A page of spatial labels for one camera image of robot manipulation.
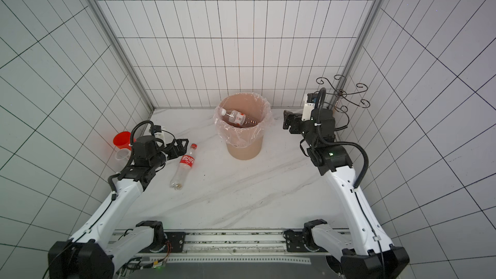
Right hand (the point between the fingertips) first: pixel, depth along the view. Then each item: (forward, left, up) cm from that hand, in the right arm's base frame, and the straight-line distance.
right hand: (298, 110), depth 71 cm
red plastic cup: (-6, +77, -18) cm, 79 cm away
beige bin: (+1, +21, -35) cm, 41 cm away
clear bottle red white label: (+6, +25, -12) cm, 28 cm away
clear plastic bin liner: (+12, +18, -10) cm, 23 cm away
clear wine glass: (-14, +71, -17) cm, 75 cm away
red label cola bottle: (-10, +49, -29) cm, 58 cm away
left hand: (-7, +49, -17) cm, 53 cm away
